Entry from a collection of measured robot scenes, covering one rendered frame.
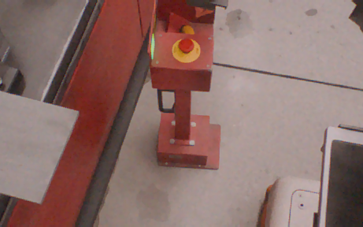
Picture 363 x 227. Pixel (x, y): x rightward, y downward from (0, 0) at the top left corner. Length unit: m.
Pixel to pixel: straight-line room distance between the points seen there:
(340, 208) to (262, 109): 1.24
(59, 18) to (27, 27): 0.08
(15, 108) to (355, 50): 1.68
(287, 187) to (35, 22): 0.95
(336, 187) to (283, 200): 0.79
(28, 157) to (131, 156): 1.07
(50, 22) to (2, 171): 0.43
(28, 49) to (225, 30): 1.24
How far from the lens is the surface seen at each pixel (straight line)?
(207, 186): 1.83
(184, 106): 1.49
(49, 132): 0.85
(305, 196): 1.58
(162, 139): 1.76
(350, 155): 0.81
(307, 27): 2.25
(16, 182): 0.84
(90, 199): 1.80
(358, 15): 0.68
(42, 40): 1.11
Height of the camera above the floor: 1.75
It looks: 65 degrees down
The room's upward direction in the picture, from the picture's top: straight up
